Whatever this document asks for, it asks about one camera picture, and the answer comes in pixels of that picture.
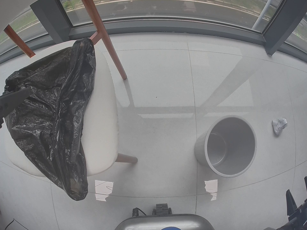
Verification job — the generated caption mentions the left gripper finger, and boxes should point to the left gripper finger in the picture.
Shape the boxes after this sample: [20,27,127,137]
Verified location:
[0,87,32,118]

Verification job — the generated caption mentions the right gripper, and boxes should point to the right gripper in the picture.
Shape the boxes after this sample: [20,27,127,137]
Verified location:
[276,176,307,230]

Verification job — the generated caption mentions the black plastic bag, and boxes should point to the black plastic bag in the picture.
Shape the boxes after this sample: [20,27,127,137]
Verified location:
[4,38,97,201]

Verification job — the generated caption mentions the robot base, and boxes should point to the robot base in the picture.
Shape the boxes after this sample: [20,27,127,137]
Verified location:
[115,203,215,230]

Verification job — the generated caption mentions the white trash bin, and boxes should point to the white trash bin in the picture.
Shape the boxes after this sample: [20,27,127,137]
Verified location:
[194,115,257,178]

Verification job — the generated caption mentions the crumpled white paper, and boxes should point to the crumpled white paper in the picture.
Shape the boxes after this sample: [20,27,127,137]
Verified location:
[272,118,288,136]

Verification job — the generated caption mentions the white padded wooden chair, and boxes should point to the white padded wooden chair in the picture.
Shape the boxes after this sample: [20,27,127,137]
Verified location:
[0,0,138,177]

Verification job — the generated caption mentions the black cable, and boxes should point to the black cable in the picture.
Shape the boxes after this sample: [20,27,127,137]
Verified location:
[4,218,22,230]

